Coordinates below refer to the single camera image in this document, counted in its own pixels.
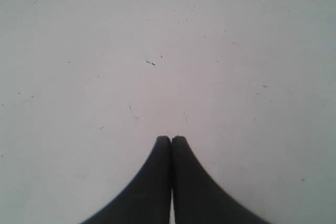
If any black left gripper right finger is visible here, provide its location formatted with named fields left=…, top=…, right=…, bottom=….
left=172, top=136, right=267, bottom=223

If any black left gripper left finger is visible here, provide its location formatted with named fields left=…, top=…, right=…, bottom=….
left=83, top=136, right=172, bottom=224

